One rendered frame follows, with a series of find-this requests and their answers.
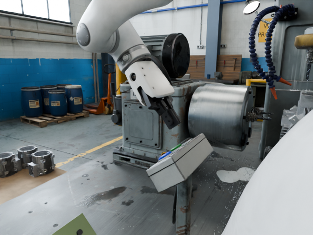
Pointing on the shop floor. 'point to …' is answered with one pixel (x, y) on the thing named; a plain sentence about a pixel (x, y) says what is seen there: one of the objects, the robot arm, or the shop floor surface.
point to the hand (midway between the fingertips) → (171, 119)
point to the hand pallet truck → (104, 107)
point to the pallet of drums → (52, 104)
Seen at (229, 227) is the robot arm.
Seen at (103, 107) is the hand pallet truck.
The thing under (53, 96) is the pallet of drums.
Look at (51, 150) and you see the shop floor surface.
